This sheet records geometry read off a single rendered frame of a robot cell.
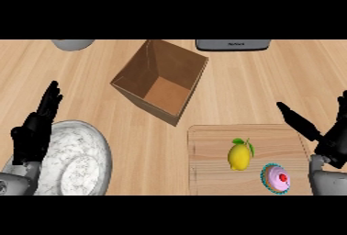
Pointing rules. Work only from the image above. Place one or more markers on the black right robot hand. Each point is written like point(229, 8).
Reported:
point(333, 143)

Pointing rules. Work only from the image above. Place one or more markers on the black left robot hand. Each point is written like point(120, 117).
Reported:
point(34, 131)

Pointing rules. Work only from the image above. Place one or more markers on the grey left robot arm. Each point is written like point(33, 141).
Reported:
point(20, 180)

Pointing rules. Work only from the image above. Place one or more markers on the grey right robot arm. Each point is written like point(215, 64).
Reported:
point(327, 180)

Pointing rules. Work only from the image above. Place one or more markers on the yellow lemon with green leaves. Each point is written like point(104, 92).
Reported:
point(240, 154)

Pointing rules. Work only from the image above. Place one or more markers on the pale wooden cutting board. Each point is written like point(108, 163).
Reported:
point(218, 162)

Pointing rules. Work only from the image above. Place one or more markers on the brown cardboard box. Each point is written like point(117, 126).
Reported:
point(160, 81)

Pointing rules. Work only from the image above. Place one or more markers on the white marble bowl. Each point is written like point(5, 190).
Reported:
point(77, 159)

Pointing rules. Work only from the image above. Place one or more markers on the pink frosted cupcake with cherry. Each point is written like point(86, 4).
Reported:
point(277, 178)

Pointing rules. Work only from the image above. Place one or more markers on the pale grey rounded container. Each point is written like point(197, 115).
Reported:
point(73, 44)

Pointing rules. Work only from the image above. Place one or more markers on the dark grey flat appliance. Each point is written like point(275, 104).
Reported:
point(232, 45)

